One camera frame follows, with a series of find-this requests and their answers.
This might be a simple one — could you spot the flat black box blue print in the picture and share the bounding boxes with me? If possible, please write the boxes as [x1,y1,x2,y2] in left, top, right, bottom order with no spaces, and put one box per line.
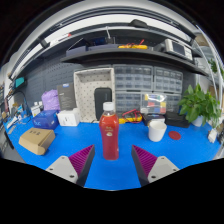
[142,113,168,127]

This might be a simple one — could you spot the small hanging green plant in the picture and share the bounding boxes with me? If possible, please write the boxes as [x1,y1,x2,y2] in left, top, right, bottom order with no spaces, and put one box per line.
[208,58,224,80]

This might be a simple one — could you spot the white box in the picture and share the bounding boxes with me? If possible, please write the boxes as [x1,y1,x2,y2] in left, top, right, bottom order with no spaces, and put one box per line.
[56,108,81,127]

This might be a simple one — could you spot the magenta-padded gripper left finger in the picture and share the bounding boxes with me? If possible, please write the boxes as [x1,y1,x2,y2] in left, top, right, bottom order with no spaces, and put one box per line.
[45,144,96,188]

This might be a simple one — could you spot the black overhead shelf unit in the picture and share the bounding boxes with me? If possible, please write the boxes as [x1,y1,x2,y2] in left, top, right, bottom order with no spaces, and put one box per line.
[9,18,210,82]

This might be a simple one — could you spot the clear organiser box colourful parts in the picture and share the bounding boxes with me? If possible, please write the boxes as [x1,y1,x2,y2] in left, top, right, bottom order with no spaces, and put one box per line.
[140,92,168,116]

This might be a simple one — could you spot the purple plastic bag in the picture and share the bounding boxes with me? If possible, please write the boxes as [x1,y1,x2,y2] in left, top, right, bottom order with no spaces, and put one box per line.
[41,89,61,112]

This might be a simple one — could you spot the red drink bottle white cap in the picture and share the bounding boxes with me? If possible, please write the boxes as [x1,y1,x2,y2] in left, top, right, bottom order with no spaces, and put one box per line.
[98,101,120,161]

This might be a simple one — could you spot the black hard case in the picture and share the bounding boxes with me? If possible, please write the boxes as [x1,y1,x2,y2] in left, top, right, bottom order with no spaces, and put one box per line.
[93,87,113,121]

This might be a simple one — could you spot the dark grey upright box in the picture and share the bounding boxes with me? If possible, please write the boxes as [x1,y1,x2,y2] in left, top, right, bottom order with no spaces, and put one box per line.
[56,82,77,111]

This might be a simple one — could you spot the green potted plant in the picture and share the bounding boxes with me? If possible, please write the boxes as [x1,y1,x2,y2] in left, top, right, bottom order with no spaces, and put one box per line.
[178,83,223,128]

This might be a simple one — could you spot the small white carton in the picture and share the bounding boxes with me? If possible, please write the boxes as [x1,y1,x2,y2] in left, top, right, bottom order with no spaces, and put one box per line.
[30,104,42,118]

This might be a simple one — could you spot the plain black box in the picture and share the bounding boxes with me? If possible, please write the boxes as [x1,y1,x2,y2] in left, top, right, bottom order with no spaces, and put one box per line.
[165,111,191,129]

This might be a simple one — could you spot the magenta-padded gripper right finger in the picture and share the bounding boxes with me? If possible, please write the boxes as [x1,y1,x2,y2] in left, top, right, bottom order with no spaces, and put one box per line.
[130,144,180,188]

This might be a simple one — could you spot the white cup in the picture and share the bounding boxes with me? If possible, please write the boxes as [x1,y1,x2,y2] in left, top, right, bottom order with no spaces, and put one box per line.
[147,119,168,143]

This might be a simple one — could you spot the teal tool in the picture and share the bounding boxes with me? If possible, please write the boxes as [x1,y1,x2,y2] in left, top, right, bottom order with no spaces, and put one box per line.
[13,76,26,89]

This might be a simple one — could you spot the grey drawer cabinet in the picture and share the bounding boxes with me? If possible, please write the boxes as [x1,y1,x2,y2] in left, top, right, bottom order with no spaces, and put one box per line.
[114,91,143,116]
[153,66,184,95]
[113,64,154,92]
[165,93,183,112]

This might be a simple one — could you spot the flat round red coaster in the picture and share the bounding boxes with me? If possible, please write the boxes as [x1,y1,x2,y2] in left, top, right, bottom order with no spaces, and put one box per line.
[168,130,182,141]

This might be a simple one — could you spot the white power adapter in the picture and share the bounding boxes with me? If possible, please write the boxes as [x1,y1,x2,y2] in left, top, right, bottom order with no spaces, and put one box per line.
[207,128,220,144]

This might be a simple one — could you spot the brown cardboard box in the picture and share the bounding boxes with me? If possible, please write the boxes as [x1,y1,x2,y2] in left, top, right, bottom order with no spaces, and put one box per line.
[18,127,56,156]

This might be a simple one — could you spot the yellow multimeter with leads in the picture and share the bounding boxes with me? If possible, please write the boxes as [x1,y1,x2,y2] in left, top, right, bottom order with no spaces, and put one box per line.
[118,108,143,125]

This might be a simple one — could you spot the white perforated tray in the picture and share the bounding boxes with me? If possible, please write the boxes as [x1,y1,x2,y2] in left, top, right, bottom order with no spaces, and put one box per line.
[73,67,116,124]

